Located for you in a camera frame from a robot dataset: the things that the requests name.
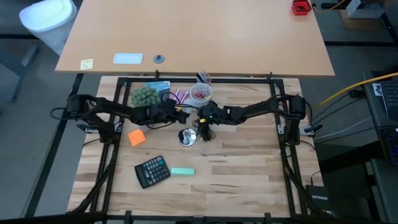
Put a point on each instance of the light wooden desk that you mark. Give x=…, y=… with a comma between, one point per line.
x=202, y=34

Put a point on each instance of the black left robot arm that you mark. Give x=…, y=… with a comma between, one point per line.
x=102, y=107

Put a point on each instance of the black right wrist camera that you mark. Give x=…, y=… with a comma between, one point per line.
x=213, y=109

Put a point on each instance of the pink stapler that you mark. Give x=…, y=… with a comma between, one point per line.
x=183, y=96

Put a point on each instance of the black frame clamp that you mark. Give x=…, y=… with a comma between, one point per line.
x=157, y=74
x=269, y=76
x=127, y=216
x=267, y=217

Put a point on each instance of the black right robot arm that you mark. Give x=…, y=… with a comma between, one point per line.
x=264, y=109

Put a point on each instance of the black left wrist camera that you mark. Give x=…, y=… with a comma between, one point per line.
x=166, y=107

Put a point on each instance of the Yellowstone book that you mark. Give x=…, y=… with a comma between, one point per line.
x=161, y=87

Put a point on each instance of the yellow sticky note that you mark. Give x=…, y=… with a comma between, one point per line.
x=86, y=64

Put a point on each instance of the white plastic card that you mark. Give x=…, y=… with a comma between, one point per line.
x=128, y=58

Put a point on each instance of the white trash bin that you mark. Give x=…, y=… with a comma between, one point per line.
x=46, y=18

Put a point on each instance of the cardboard box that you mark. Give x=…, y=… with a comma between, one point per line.
x=360, y=18

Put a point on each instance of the clear cup with items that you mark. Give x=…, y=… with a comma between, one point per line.
x=201, y=99

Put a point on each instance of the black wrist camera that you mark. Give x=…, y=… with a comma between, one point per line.
x=166, y=107
x=213, y=109

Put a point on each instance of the pink white slim box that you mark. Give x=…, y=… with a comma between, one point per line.
x=174, y=93

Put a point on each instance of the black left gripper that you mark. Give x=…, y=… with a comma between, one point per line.
x=161, y=117

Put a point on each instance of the orange sticky note pad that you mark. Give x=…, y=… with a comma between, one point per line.
x=136, y=137

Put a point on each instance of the black Netgear switch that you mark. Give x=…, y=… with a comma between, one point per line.
x=319, y=199

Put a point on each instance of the clear glass marker cup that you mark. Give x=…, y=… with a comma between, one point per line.
x=203, y=77

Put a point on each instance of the red box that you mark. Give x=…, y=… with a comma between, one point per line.
x=301, y=7

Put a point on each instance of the mint green stapler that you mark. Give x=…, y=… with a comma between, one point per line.
x=182, y=171

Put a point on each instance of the green artificial potted plant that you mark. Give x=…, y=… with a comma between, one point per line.
x=144, y=96

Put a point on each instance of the black laptop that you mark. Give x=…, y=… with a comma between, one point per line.
x=388, y=99

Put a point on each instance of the black calculator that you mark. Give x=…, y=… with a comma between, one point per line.
x=152, y=171

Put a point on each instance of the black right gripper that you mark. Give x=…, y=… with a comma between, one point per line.
x=222, y=117

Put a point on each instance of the black aluminium table frame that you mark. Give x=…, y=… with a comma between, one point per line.
x=199, y=80

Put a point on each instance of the black computer tower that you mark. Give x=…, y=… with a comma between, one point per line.
x=387, y=149

